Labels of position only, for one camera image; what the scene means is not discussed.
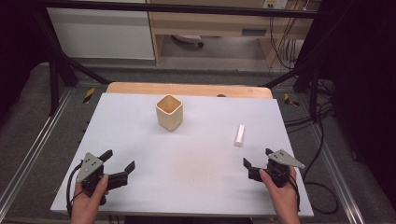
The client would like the white stick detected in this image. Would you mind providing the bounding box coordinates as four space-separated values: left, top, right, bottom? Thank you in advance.
233 123 246 147

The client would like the black curtain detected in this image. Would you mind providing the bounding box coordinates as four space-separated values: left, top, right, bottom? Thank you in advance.
0 0 52 120
317 0 396 203

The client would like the square wooden cup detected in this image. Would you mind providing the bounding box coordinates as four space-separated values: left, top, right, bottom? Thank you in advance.
155 93 184 132

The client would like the white chair base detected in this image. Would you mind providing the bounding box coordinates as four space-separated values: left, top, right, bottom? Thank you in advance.
172 34 205 49

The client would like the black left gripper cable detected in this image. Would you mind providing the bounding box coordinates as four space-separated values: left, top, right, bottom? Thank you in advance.
65 161 86 218

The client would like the light wooden table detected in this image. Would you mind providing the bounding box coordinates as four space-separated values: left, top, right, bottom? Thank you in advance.
106 81 275 100

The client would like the person's right hand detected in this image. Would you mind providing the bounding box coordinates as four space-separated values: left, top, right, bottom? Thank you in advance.
259 165 302 224

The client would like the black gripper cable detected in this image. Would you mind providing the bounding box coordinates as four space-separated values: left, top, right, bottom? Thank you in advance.
288 174 302 213
65 161 86 218

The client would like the aluminium floor rail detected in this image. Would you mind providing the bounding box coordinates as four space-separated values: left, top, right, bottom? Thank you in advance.
309 122 366 224
0 88 73 216

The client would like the light wooden desk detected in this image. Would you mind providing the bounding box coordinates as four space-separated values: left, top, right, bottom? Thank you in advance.
146 0 321 65

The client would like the white cabinet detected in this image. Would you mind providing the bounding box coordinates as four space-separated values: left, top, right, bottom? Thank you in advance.
46 0 156 61

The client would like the black metal crossbar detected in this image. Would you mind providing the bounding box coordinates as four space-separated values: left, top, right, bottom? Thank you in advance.
36 0 323 19

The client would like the hanging cable bundle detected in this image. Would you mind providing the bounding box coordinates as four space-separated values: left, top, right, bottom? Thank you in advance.
268 0 312 71

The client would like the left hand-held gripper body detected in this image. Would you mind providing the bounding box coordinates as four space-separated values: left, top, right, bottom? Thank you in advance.
76 151 109 206

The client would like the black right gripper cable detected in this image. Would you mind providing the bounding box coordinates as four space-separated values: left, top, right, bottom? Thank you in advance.
288 174 302 213

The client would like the white wall socket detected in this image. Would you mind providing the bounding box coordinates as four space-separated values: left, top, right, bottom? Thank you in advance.
262 0 290 10

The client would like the black metal stand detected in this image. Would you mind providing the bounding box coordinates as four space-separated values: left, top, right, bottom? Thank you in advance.
29 6 112 117
262 6 353 120

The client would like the black floor cable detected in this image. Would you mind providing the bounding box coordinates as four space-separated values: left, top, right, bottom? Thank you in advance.
283 78 340 216

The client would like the yellow black floor tape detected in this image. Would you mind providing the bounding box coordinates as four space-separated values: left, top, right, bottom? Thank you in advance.
82 87 96 105
283 92 301 107

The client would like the person's left hand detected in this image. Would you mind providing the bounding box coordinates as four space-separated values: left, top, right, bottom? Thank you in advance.
70 174 110 224

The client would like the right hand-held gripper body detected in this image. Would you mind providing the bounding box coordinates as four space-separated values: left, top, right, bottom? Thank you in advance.
261 148 306 189

